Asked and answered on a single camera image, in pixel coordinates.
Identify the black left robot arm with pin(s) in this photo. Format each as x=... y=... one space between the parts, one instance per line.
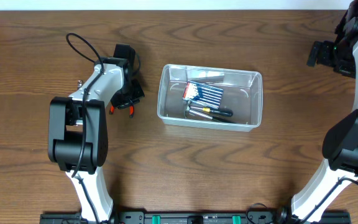
x=78 y=134

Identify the silver combination wrench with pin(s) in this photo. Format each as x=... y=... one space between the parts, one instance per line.
x=79 y=82

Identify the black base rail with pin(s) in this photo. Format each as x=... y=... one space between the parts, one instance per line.
x=190 y=218

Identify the clear plastic container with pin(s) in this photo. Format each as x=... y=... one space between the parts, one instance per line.
x=243 y=95

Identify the orange handled pliers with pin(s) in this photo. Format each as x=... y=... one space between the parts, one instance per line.
x=131 y=111

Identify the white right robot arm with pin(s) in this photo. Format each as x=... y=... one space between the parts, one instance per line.
x=339 y=166

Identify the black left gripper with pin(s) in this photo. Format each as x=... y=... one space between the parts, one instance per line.
x=132 y=95

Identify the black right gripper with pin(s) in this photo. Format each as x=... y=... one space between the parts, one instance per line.
x=322 y=58

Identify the claw hammer black handle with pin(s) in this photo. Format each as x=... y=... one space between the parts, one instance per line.
x=212 y=117

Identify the yellow black screwdriver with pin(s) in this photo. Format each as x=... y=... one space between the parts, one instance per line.
x=226 y=113

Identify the precision screwdriver set case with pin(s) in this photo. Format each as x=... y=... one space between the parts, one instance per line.
x=203 y=94

